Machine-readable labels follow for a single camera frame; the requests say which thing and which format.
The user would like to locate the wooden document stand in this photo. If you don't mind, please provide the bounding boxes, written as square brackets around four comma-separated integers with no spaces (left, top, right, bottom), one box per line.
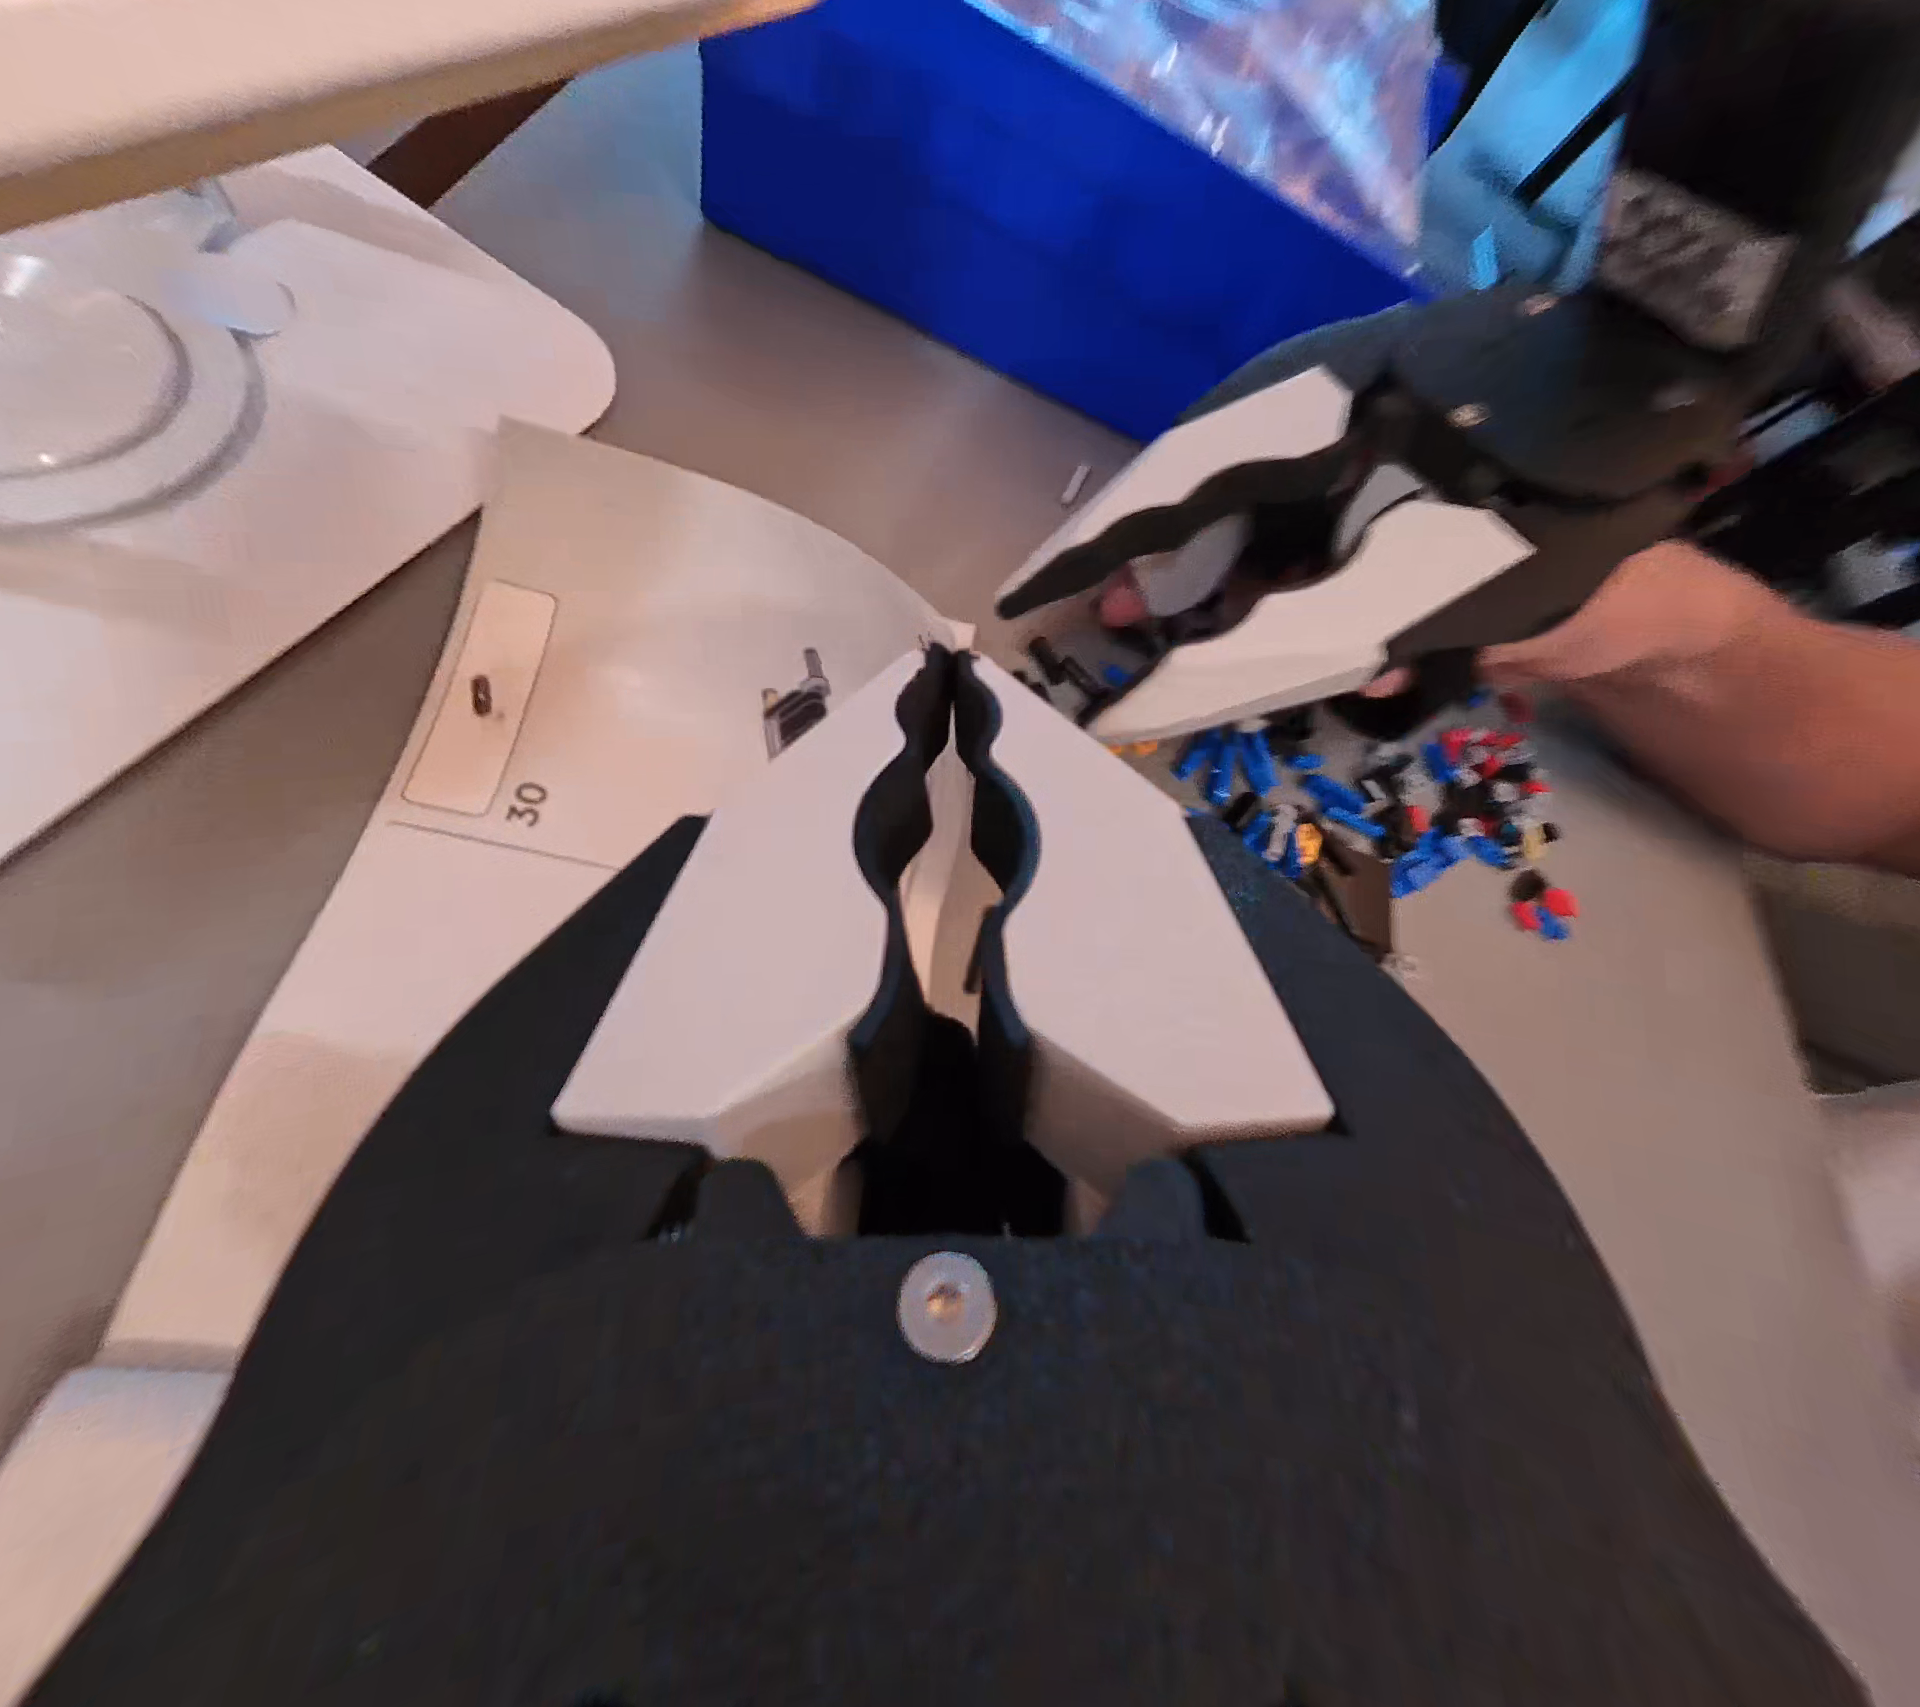
[0,0,903,862]

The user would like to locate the pile of small lego pieces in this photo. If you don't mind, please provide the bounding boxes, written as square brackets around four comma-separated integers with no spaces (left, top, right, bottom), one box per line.
[1026,634,1585,944]

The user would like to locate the person's right hand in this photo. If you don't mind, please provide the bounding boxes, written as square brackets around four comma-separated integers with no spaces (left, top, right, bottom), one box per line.
[1500,542,1920,872]

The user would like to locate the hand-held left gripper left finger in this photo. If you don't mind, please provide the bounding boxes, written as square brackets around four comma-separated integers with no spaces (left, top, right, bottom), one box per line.
[552,646,955,1236]

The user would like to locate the stacked blue plastic bins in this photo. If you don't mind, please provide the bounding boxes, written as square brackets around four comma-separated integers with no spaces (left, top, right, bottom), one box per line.
[697,0,1464,442]

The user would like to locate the lego instruction booklet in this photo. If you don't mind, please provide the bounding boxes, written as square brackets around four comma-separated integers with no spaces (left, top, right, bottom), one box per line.
[0,418,981,1707]

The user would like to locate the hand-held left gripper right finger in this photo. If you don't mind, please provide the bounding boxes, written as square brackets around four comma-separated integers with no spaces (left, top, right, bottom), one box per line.
[955,654,1340,1232]

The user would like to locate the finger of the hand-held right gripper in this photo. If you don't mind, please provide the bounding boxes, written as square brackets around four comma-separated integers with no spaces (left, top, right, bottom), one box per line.
[1083,492,1536,744]
[995,364,1435,624]

